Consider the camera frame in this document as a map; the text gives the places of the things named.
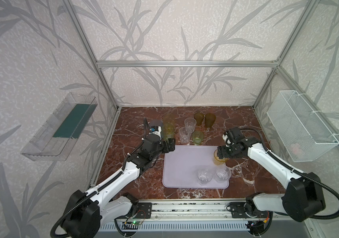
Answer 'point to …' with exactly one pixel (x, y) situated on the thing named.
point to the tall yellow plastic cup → (168, 120)
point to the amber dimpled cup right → (209, 119)
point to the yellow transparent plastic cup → (217, 161)
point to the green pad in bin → (75, 123)
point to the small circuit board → (137, 222)
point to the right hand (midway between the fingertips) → (222, 152)
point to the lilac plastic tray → (180, 168)
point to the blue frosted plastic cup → (156, 122)
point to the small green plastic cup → (197, 137)
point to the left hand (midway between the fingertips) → (169, 140)
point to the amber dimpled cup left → (198, 117)
